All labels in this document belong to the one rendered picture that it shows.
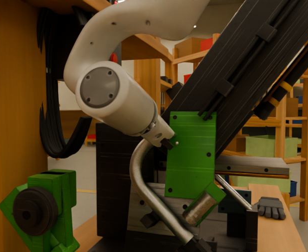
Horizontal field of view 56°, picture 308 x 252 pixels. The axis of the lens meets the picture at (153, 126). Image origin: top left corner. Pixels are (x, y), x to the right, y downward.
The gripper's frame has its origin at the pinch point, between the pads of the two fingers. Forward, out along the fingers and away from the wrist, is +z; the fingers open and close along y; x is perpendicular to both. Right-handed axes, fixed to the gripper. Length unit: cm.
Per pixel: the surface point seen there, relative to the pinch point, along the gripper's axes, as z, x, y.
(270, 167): 14.7, -14.7, -22.5
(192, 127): 2.8, -6.4, -3.9
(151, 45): 24.2, -16.0, 34.4
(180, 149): 2.8, -0.8, -6.0
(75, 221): 242, 158, 69
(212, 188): 2.6, -0.5, -17.8
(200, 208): -0.6, 4.0, -19.6
